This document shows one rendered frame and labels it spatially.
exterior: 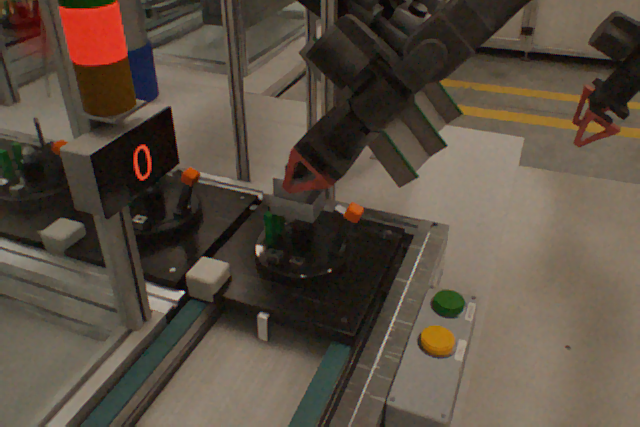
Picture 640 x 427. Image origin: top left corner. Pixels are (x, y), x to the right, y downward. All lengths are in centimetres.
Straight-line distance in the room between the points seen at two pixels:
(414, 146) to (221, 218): 37
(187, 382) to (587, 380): 53
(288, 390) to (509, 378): 31
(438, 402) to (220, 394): 26
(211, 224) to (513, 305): 49
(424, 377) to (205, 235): 39
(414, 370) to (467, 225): 47
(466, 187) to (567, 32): 362
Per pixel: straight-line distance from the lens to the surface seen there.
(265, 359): 76
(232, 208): 94
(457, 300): 77
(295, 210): 75
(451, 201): 117
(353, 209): 74
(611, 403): 87
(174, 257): 85
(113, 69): 57
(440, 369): 71
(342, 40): 64
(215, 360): 77
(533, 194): 125
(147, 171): 62
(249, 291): 78
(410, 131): 105
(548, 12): 474
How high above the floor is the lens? 149
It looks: 31 degrees down
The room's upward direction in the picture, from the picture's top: straight up
